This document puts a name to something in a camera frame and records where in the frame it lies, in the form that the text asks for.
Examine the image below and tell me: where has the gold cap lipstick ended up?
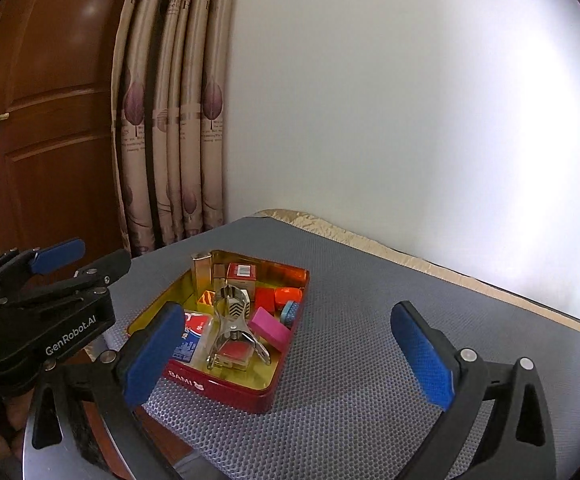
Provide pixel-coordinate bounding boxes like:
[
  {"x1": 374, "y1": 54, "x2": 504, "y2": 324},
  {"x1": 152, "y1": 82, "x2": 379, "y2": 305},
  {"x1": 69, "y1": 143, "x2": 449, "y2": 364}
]
[{"x1": 191, "y1": 252, "x2": 213, "y2": 296}]

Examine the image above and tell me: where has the clear box blue label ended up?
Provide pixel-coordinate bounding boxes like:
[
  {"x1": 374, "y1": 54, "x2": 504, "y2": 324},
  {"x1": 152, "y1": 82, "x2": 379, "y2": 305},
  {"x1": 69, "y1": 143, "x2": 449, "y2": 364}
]
[{"x1": 173, "y1": 311, "x2": 215, "y2": 366}]

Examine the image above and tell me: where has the red toffee tin box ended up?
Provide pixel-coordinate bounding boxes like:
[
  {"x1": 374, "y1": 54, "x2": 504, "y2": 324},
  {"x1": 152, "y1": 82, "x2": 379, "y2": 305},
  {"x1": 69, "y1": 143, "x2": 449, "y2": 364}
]
[{"x1": 126, "y1": 249, "x2": 309, "y2": 413}]

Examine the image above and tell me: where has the red barcode carton box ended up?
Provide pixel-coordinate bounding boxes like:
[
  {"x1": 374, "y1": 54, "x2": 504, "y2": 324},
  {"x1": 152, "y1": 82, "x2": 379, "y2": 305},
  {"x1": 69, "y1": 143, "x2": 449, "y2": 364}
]
[{"x1": 226, "y1": 262, "x2": 257, "y2": 300}]

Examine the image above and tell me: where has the red rectangular block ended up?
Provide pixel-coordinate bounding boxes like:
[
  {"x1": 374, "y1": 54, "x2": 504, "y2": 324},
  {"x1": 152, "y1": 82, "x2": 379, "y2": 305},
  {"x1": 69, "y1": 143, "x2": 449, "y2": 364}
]
[{"x1": 254, "y1": 287, "x2": 276, "y2": 314}]

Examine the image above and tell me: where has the orange red rounded case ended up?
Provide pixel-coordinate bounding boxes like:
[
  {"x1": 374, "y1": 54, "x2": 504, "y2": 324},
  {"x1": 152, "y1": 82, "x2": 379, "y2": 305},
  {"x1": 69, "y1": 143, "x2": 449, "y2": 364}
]
[{"x1": 273, "y1": 287, "x2": 303, "y2": 309}]

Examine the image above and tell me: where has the pink eraser block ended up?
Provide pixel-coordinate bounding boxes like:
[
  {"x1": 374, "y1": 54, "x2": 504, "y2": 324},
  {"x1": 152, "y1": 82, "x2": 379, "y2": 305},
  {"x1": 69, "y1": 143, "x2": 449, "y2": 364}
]
[{"x1": 249, "y1": 308, "x2": 292, "y2": 352}]

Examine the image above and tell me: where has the blue patterned small box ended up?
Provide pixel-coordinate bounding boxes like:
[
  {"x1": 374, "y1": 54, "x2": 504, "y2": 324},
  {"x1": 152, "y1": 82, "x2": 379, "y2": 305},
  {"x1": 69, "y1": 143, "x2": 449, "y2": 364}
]
[{"x1": 280, "y1": 301, "x2": 301, "y2": 328}]

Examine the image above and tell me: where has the yellow red striped cube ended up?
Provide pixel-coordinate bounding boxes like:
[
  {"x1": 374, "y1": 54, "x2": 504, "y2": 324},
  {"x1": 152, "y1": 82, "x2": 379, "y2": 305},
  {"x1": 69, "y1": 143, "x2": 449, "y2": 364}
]
[{"x1": 195, "y1": 290, "x2": 215, "y2": 315}]

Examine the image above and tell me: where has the white zigzag cube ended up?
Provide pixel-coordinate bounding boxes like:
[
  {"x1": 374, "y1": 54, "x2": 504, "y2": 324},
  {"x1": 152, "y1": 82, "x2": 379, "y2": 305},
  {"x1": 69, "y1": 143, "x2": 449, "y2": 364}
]
[{"x1": 226, "y1": 297, "x2": 247, "y2": 318}]

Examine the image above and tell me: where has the clear case red insert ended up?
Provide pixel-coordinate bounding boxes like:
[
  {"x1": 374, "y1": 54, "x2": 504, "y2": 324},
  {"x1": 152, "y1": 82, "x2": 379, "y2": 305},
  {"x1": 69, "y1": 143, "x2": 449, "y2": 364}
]
[{"x1": 214, "y1": 340, "x2": 254, "y2": 370}]

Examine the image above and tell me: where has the grey honeycomb mat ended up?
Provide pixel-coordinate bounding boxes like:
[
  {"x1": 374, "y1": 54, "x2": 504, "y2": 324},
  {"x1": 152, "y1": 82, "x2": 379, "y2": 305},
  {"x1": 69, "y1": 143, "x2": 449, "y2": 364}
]
[{"x1": 82, "y1": 216, "x2": 580, "y2": 480}]

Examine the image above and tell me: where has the wooden door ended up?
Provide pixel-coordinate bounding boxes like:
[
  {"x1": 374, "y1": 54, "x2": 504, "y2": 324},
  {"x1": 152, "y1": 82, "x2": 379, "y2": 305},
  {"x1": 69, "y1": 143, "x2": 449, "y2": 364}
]
[{"x1": 0, "y1": 0, "x2": 124, "y2": 260}]

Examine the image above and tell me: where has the gold table edge cloth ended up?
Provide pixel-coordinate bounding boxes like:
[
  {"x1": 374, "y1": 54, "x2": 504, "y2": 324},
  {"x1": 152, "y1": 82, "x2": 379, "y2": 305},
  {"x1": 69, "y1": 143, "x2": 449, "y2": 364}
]
[{"x1": 254, "y1": 209, "x2": 580, "y2": 333}]

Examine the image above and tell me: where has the beige patterned curtain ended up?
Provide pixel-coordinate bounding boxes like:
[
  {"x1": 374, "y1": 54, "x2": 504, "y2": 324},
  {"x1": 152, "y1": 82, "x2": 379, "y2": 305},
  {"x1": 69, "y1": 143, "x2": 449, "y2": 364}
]
[{"x1": 111, "y1": 0, "x2": 235, "y2": 256}]

